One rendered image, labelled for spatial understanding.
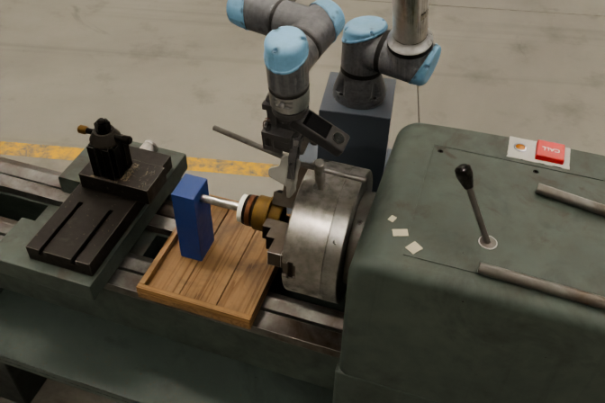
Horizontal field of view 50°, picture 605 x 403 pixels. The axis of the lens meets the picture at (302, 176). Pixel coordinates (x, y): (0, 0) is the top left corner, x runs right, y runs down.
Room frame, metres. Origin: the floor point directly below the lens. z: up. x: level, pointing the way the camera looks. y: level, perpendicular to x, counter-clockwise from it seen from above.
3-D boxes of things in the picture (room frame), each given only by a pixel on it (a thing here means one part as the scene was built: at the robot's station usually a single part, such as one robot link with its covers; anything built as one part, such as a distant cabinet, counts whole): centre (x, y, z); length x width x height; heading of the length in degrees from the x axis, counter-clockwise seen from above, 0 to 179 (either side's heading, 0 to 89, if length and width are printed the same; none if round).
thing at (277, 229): (0.98, 0.05, 1.09); 0.12 x 0.11 x 0.05; 162
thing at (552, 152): (1.12, -0.55, 1.26); 0.06 x 0.06 x 0.02; 72
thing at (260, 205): (1.09, 0.09, 1.08); 0.09 x 0.09 x 0.09; 72
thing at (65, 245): (1.24, 0.53, 0.95); 0.43 x 0.18 x 0.04; 162
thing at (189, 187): (1.14, 0.27, 1.00); 0.08 x 0.06 x 0.23; 162
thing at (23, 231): (1.28, 0.57, 0.90); 0.53 x 0.30 x 0.06; 162
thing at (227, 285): (1.12, 0.21, 0.89); 0.36 x 0.30 x 0.04; 162
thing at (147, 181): (1.29, 0.48, 1.00); 0.20 x 0.10 x 0.05; 72
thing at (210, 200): (1.12, 0.19, 1.08); 0.13 x 0.07 x 0.07; 72
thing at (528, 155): (1.12, -0.53, 1.23); 0.13 x 0.08 x 0.06; 72
